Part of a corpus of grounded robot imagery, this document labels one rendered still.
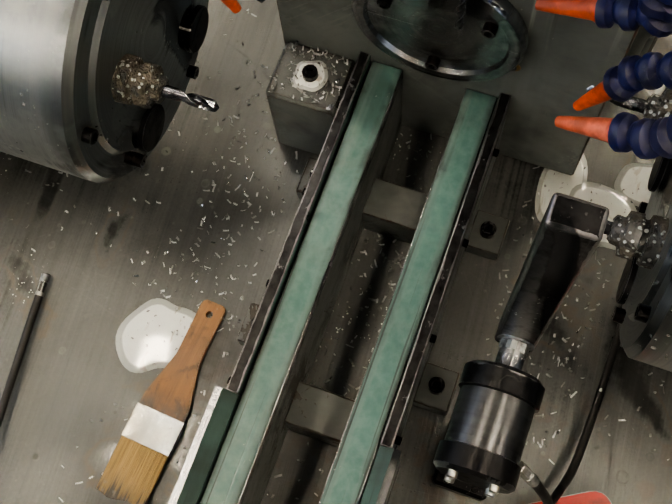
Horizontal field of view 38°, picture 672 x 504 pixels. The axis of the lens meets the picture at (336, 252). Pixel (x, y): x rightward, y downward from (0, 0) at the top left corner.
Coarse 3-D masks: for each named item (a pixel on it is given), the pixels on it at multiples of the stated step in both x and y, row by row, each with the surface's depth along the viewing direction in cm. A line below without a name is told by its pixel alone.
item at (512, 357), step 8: (504, 344) 71; (520, 344) 71; (504, 352) 71; (512, 352) 71; (520, 352) 71; (496, 360) 71; (504, 360) 71; (512, 360) 71; (520, 360) 71; (520, 368) 71
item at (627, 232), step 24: (648, 216) 79; (624, 240) 68; (648, 240) 67; (648, 264) 68; (624, 288) 75; (648, 288) 68; (624, 312) 77; (648, 312) 66; (624, 336) 74; (648, 336) 66; (648, 360) 70
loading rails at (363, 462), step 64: (384, 64) 91; (384, 128) 91; (320, 192) 88; (384, 192) 94; (448, 192) 86; (320, 256) 85; (448, 256) 83; (256, 320) 82; (320, 320) 90; (384, 320) 83; (256, 384) 82; (384, 384) 81; (448, 384) 91; (192, 448) 79; (256, 448) 80; (384, 448) 79
